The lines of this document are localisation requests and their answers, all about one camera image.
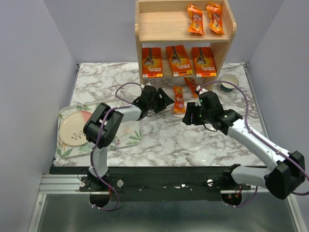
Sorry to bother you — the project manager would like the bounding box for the wooden two-tier shelf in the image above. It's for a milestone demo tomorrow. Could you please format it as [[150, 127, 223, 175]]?
[[134, 0, 238, 102]]

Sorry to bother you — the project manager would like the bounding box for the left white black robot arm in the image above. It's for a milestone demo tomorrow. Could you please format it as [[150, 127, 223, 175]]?
[[83, 86, 174, 191]]

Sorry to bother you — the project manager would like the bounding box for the cream and pink plate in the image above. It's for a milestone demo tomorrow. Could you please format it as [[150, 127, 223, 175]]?
[[59, 110, 92, 146]]

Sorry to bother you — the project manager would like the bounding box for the dark green ceramic bowl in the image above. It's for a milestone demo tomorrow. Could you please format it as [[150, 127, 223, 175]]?
[[220, 74, 239, 92]]

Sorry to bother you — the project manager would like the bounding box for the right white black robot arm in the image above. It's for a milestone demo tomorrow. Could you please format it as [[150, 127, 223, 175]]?
[[183, 91, 307, 200]]

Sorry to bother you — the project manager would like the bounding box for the orange razor pouch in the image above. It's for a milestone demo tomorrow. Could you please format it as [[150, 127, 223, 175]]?
[[184, 77, 198, 98], [206, 2, 224, 35], [173, 87, 185, 114], [187, 4, 205, 35]]

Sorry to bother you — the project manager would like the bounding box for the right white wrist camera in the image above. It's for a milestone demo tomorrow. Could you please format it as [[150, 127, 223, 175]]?
[[195, 86, 209, 106]]

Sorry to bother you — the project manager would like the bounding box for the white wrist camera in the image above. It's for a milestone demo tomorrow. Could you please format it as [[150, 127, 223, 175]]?
[[140, 82, 152, 89], [195, 86, 209, 106]]

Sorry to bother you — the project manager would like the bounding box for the orange razor box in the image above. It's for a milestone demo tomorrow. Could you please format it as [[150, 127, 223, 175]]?
[[142, 47, 163, 78], [166, 45, 193, 77], [191, 47, 216, 77]]

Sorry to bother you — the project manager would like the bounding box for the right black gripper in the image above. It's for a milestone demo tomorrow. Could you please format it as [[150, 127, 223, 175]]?
[[182, 101, 212, 125]]

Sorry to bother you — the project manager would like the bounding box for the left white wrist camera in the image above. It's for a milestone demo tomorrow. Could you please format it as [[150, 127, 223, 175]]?
[[140, 82, 152, 89]]

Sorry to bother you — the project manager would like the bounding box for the aluminium frame rail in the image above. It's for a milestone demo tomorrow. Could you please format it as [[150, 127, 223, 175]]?
[[38, 173, 295, 195]]

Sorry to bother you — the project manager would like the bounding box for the leaf-patterned serving tray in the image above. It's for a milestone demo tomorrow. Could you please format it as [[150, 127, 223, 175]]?
[[56, 98, 144, 159]]

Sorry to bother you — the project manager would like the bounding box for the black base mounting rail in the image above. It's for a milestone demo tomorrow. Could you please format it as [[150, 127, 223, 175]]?
[[50, 166, 250, 206]]

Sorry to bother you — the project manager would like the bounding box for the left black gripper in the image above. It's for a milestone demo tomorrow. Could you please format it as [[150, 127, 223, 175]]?
[[147, 88, 175, 114]]

